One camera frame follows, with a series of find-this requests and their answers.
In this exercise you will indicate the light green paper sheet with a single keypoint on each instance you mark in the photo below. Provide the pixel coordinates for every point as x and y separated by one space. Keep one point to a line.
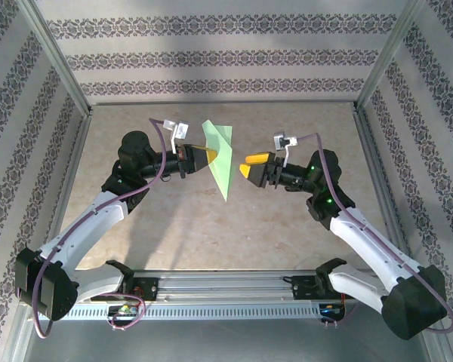
222 166

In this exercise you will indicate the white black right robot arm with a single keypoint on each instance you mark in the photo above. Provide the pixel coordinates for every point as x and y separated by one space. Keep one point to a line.
362 252

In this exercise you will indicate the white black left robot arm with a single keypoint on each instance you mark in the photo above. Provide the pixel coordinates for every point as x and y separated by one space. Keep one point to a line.
98 230

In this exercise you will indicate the grey sheet metal panel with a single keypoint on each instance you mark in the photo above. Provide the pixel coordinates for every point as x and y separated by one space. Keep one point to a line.
226 339

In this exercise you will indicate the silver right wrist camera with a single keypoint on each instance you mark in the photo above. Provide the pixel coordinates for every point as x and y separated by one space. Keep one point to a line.
281 140

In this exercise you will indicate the thin aluminium edge rail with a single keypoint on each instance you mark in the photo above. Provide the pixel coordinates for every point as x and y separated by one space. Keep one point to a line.
222 103

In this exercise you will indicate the aluminium table edge rail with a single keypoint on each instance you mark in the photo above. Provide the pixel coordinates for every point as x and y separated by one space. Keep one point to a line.
381 169
69 169

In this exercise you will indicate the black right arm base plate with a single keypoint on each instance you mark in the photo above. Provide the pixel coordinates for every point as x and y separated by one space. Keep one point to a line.
304 290

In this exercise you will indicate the wide aluminium mounting rail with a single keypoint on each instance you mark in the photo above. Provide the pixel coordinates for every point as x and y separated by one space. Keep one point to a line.
226 284

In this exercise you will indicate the aluminium frame post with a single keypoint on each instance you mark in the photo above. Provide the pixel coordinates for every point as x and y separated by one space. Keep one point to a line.
56 60
389 56

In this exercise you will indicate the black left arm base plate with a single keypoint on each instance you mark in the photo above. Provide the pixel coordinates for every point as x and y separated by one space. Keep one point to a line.
149 288

